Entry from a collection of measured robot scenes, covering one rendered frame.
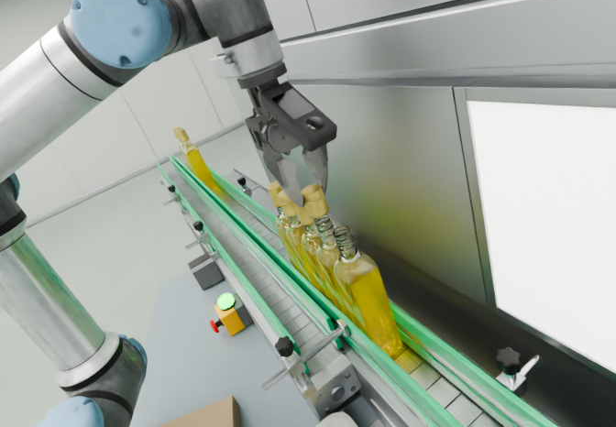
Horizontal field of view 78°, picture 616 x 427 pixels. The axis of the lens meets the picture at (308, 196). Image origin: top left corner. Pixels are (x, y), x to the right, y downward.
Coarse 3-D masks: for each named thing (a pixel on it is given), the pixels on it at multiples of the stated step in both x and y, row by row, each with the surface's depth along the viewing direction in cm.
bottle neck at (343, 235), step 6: (336, 228) 58; (342, 228) 58; (348, 228) 57; (336, 234) 58; (342, 234) 58; (348, 234) 56; (336, 240) 56; (342, 240) 56; (348, 240) 56; (354, 240) 57; (336, 246) 58; (342, 246) 57; (348, 246) 57; (354, 246) 57; (342, 252) 57; (348, 252) 57; (354, 252) 57; (342, 258) 58; (348, 258) 58; (354, 258) 58
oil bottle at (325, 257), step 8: (320, 248) 64; (328, 248) 63; (336, 248) 62; (320, 256) 64; (328, 256) 62; (336, 256) 62; (320, 264) 66; (328, 264) 62; (328, 272) 64; (328, 280) 66; (328, 288) 69; (336, 288) 64; (336, 296) 67; (336, 304) 70; (344, 304) 66; (344, 312) 68
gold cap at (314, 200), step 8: (304, 192) 59; (312, 192) 58; (320, 192) 58; (304, 200) 59; (312, 200) 58; (320, 200) 59; (312, 208) 59; (320, 208) 59; (328, 208) 60; (312, 216) 60; (320, 216) 60
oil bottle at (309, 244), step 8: (304, 240) 68; (312, 240) 67; (320, 240) 67; (304, 248) 69; (312, 248) 67; (312, 256) 68; (312, 264) 71; (320, 272) 69; (320, 280) 71; (320, 288) 74; (328, 296) 72
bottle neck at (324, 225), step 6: (324, 216) 62; (330, 216) 61; (318, 222) 63; (324, 222) 60; (330, 222) 61; (318, 228) 61; (324, 228) 61; (330, 228) 61; (318, 234) 62; (324, 234) 61; (330, 234) 61; (324, 240) 62; (330, 240) 62; (324, 246) 63; (330, 246) 62
